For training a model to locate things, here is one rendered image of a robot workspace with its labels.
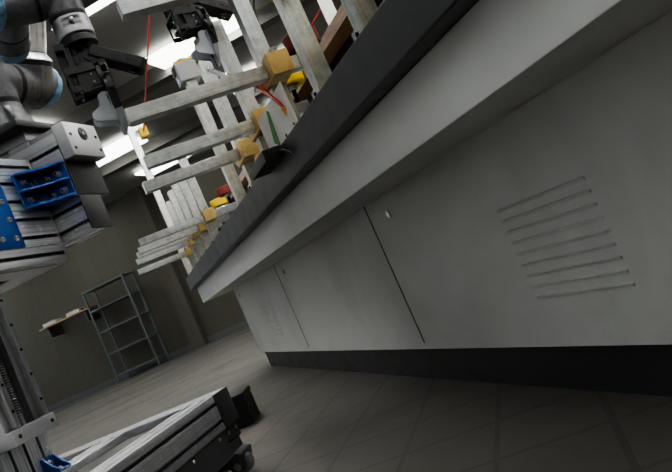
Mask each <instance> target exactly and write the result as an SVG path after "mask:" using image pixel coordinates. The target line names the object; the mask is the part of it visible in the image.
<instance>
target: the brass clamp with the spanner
mask: <svg viewBox="0 0 672 472"><path fill-rule="evenodd" d="M261 65H264V67H265V69H266V71H267V73H268V76H269V79H268V81H267V82H266V83H263V84H261V86H262V87H263V88H264V89H265V90H267V91H268V92H269V90H270V88H271V87H272V86H275V85H278V84H279V82H281V83H284V82H285V83H287V82H288V80H289V78H290V76H291V75H292V73H293V71H294V69H295V66H294V64H293V62H292V60H291V57H290V55H289V53H288V51H287V48H286V47H285V48H282V49H279V50H276V51H272V52H269V53H266V54H265V55H264V58H263V60H262V62H261V64H260V66H261Z"/></svg>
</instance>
